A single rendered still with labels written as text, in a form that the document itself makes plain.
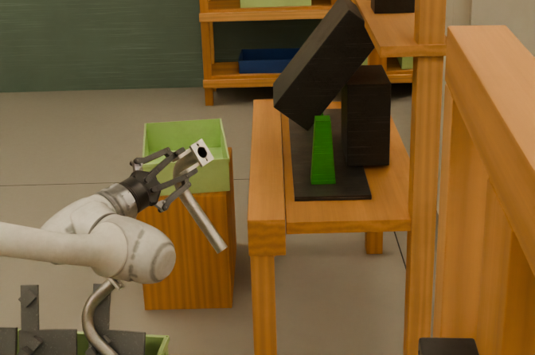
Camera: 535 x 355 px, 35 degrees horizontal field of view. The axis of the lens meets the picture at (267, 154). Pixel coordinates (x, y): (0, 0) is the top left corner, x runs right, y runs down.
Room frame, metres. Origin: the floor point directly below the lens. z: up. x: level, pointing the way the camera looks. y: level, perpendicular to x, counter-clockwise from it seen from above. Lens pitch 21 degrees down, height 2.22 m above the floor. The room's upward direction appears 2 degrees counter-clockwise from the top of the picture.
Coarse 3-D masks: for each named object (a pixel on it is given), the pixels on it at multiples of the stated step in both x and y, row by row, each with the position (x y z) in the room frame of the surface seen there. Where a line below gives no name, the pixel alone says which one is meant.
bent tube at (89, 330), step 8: (112, 280) 1.86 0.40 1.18; (104, 288) 1.86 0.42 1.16; (112, 288) 1.86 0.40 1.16; (120, 288) 1.85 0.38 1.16; (96, 296) 1.85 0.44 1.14; (104, 296) 1.86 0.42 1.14; (88, 304) 1.85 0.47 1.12; (96, 304) 1.85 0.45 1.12; (88, 312) 1.84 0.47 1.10; (88, 320) 1.84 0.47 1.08; (88, 328) 1.83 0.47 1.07; (88, 336) 1.82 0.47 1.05; (96, 336) 1.82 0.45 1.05; (96, 344) 1.81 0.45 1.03; (104, 344) 1.81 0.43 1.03; (104, 352) 1.80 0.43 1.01; (112, 352) 1.80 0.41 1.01
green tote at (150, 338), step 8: (80, 336) 1.97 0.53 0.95; (152, 336) 1.95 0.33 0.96; (160, 336) 1.95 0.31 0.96; (168, 336) 1.94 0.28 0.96; (80, 344) 1.97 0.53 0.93; (152, 344) 1.94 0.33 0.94; (160, 344) 1.94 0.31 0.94; (80, 352) 1.97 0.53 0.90; (152, 352) 1.94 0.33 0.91; (160, 352) 1.87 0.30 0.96
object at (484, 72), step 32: (448, 32) 1.25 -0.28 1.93; (480, 32) 1.22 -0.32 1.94; (448, 64) 1.24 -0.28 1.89; (480, 64) 1.04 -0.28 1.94; (512, 64) 1.03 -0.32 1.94; (480, 96) 0.96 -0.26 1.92; (512, 96) 0.90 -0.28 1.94; (480, 128) 0.95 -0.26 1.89; (512, 128) 0.79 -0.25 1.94; (512, 160) 0.77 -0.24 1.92; (512, 192) 0.76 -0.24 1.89; (512, 224) 0.74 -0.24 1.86
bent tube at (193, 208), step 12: (192, 144) 1.77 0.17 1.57; (204, 144) 1.79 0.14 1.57; (192, 156) 1.78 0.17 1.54; (204, 156) 1.79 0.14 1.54; (180, 168) 1.81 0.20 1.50; (192, 204) 1.83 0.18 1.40; (192, 216) 1.82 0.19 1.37; (204, 216) 1.82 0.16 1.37; (204, 228) 1.81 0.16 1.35; (216, 240) 1.79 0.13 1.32
